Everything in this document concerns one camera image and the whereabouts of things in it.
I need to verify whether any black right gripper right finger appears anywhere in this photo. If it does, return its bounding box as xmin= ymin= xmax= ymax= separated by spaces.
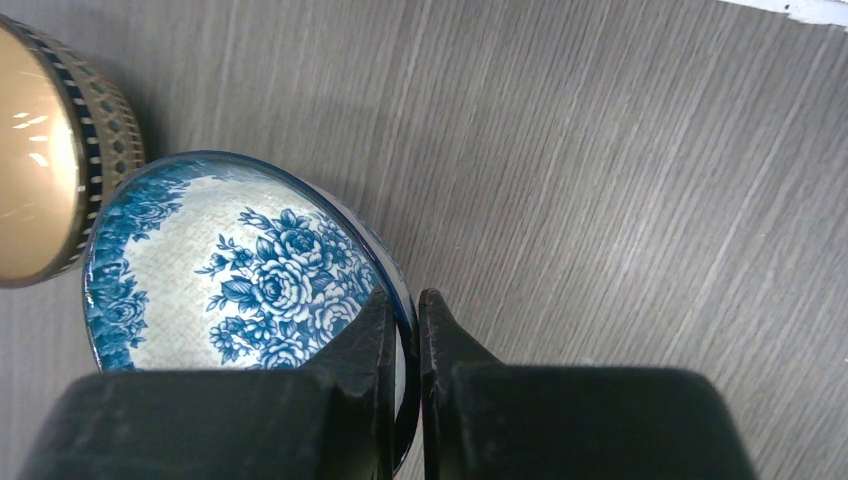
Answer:
xmin=419 ymin=289 xmax=756 ymax=479

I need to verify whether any white blue floral bowl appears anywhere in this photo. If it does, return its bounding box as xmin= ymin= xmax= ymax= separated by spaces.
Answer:
xmin=82 ymin=150 xmax=419 ymax=466

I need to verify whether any black patterned rim bowl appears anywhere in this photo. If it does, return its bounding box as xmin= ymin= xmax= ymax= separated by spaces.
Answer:
xmin=1 ymin=15 xmax=146 ymax=289

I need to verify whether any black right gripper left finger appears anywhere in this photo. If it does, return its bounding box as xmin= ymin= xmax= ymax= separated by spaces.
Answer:
xmin=20 ymin=289 xmax=396 ymax=479

